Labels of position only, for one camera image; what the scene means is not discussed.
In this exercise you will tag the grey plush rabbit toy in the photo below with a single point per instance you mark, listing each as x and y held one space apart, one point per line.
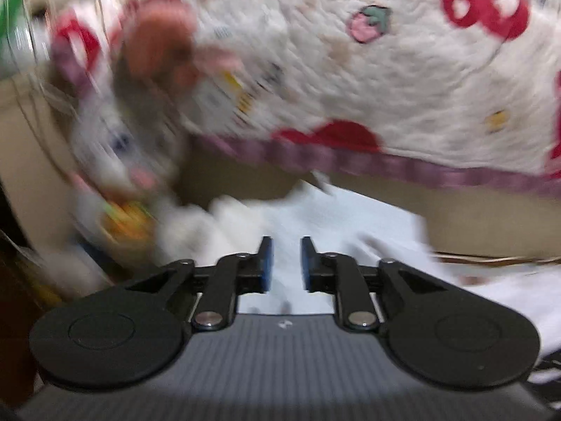
131 149

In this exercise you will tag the beige bed frame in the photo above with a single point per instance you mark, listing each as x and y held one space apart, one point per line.
482 223

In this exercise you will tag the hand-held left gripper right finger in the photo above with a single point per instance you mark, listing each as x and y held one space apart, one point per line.
309 267

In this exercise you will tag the light blue folded garment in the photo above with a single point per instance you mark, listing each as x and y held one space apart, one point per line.
333 223

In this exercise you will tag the cream cabinet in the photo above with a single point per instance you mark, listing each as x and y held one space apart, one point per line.
26 149

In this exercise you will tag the bear print quilted blanket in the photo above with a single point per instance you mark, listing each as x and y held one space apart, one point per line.
394 74

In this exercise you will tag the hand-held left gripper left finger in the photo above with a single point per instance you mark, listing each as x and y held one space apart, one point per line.
266 267

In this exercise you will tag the brown wooden nightstand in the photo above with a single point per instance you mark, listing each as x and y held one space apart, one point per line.
13 337

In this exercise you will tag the green plastic bag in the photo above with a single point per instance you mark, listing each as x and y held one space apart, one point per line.
13 8

